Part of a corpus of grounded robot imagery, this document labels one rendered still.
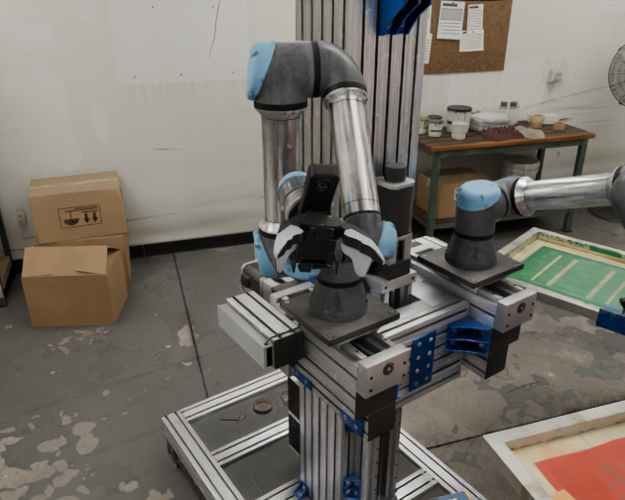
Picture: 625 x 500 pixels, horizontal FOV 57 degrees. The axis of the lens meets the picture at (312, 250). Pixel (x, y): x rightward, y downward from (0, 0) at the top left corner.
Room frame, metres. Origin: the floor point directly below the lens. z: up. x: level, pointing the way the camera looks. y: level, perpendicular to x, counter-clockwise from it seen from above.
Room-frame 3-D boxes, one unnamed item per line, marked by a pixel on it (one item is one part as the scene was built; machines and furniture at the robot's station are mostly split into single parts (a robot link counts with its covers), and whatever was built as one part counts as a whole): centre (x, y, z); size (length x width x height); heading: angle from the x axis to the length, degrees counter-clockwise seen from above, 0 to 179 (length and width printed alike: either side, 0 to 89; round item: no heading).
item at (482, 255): (1.57, -0.47, 1.31); 0.15 x 0.15 x 0.10
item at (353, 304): (1.29, -0.07, 1.31); 0.15 x 0.15 x 0.10
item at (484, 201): (1.58, -0.48, 1.42); 0.13 x 0.12 x 0.14; 129
